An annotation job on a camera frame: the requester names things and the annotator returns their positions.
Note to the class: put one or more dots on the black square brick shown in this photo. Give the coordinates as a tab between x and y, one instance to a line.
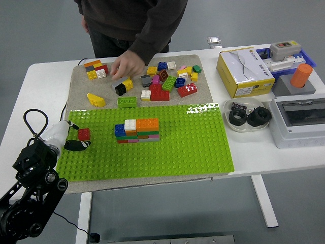
120	90

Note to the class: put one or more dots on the grey electrical enclosure box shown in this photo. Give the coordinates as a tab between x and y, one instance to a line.
297	137

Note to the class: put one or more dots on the grey-brown mat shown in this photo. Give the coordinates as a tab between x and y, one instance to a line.
78	82

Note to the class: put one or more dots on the white and yellow brick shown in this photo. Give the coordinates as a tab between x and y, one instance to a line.
145	94
182	75

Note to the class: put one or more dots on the yellow small brick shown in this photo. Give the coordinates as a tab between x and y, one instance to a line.
189	70
194	76

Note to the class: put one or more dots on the orange flat brick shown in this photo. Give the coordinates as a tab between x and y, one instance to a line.
92	62

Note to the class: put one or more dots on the brown flat brick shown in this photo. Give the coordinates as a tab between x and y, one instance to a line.
143	137

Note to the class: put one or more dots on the blue square brick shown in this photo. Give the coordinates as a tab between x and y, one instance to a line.
120	130
162	66
180	82

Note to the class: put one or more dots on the person's left forearm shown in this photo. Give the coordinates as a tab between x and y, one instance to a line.
157	38

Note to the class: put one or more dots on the yellow square brick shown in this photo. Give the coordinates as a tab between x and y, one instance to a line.
92	75
127	84
152	71

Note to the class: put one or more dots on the grey square brick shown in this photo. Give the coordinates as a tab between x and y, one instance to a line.
146	80

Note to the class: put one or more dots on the red long brick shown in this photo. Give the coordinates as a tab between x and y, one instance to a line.
160	95
187	90

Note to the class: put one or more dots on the yellow flat brick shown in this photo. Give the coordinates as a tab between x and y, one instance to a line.
97	65

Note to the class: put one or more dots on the brown square brick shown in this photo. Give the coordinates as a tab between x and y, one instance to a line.
163	75

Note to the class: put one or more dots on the small black circuit module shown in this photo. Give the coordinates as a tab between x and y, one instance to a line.
238	105

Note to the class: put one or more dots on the orange square brick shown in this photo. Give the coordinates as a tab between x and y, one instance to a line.
131	133

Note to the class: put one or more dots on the grey sloped brick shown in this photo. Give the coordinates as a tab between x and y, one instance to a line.
118	83

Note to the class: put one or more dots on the red square brick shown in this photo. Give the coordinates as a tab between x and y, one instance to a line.
155	87

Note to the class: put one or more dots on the red flat brick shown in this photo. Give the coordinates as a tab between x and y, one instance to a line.
122	141

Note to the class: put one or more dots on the silver metal clamp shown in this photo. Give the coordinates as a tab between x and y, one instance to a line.
213	40

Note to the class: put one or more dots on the white square brick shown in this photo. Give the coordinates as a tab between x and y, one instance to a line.
130	125
100	73
171	65

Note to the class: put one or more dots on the grey square block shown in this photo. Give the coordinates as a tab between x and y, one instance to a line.
283	87

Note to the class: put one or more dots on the black plug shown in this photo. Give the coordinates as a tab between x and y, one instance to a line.
94	238

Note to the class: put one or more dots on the green studded baseplate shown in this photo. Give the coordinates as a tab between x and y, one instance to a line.
177	152

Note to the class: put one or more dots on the dark green small brick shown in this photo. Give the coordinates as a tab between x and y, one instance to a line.
196	68

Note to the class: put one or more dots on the white circuit breaker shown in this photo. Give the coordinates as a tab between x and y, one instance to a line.
281	64

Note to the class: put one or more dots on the person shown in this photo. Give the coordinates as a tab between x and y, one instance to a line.
114	20

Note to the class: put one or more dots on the blue plastic bin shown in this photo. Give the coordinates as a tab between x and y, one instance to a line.
311	61

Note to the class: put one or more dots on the pink flat brick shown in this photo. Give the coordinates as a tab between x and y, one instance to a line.
133	140
154	136

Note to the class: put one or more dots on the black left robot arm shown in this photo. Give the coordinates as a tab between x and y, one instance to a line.
33	157

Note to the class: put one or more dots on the grey flat brick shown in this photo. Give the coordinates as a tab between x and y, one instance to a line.
149	140

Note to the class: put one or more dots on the lime green long brick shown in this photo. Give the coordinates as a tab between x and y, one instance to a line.
127	101
169	83

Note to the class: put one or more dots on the dark green long brick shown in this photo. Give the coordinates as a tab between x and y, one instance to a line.
127	138
148	133

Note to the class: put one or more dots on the white table leg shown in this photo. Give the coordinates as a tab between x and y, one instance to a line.
83	216
264	200

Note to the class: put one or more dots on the white shallow dish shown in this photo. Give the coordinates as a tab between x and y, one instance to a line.
254	103

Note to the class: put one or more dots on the person's left hand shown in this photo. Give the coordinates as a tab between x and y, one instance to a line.
128	64

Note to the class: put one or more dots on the grey push-button switch box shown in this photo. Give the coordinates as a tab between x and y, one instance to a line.
284	52

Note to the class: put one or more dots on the person's right hand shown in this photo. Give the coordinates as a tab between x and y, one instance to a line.
85	24

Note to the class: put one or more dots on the grey small brick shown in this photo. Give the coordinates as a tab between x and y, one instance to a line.
89	68

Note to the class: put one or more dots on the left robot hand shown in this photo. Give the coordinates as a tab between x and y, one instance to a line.
57	132

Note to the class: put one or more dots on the white table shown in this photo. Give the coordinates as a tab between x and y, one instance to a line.
254	157

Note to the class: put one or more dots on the yellow curved brick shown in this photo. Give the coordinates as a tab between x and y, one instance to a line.
96	99

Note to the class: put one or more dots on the black hex nut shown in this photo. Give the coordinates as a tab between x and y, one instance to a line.
232	119
254	121

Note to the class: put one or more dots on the yellow and white cardboard box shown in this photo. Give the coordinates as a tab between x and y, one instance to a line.
245	73

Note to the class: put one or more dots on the orange cylinder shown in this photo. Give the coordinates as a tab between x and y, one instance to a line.
300	75

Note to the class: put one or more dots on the large orange brick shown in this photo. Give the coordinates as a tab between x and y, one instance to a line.
147	124

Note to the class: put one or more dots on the small red brick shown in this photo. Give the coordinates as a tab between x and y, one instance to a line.
84	134

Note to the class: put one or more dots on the pink small brick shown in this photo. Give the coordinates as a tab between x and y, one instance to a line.
182	67

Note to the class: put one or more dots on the pink square brick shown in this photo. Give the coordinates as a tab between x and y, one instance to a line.
155	79

